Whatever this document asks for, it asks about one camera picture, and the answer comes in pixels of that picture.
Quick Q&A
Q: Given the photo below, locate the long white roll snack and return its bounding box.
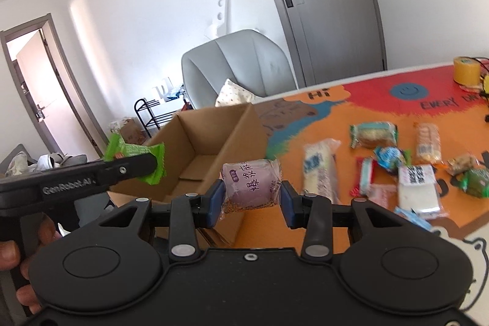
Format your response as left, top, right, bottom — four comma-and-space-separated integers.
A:
303, 138, 341, 204

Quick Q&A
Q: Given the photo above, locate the white wall panel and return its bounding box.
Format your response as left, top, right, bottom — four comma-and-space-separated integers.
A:
206, 0, 230, 40

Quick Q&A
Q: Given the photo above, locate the green round cookie pack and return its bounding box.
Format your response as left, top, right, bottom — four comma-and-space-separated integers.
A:
350, 121, 398, 149

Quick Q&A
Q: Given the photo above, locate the pink red small snack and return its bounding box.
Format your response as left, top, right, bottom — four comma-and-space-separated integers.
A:
367, 184, 397, 208

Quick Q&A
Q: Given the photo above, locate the white cake pack black label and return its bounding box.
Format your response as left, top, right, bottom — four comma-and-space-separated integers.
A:
397, 165, 446, 219

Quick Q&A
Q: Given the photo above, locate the brown paper bag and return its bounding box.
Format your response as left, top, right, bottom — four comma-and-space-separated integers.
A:
108, 117, 147, 145

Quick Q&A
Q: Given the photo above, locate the left hand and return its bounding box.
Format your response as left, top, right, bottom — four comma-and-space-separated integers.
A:
1, 213, 61, 325

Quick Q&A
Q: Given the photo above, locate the purple cake snack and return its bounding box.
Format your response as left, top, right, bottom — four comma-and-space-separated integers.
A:
220, 159, 282, 214

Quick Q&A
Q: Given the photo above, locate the open wooden door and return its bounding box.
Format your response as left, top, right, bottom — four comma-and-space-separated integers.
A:
16, 31, 98, 160

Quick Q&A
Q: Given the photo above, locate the brown cardboard box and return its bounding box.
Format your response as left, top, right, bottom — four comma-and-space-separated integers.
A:
108, 102, 273, 248

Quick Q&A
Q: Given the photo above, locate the yellow tape roll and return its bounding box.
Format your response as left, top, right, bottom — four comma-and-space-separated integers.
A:
453, 56, 481, 86

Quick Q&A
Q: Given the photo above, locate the small mixed nut snack pack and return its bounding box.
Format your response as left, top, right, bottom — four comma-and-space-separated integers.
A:
445, 153, 480, 176

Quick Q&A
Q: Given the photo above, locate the orange cracker pack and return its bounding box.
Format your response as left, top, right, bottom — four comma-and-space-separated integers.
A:
415, 123, 442, 165

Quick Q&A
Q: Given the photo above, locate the grey armchair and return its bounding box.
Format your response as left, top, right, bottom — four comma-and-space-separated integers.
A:
182, 30, 297, 109

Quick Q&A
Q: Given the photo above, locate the black metal shoe rack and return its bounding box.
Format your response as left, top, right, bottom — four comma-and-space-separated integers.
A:
134, 98, 185, 138

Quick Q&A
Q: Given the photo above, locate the red white snack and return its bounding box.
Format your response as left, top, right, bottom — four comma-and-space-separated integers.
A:
350, 157, 375, 198

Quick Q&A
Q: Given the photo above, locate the blue green snack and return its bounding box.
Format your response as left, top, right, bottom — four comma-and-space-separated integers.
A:
374, 146, 412, 174

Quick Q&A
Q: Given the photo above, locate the light blue snack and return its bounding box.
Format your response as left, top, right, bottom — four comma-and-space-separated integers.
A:
395, 207, 432, 232

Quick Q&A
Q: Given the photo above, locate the white dotted cushion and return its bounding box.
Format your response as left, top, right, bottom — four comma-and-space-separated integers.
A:
215, 79, 260, 107

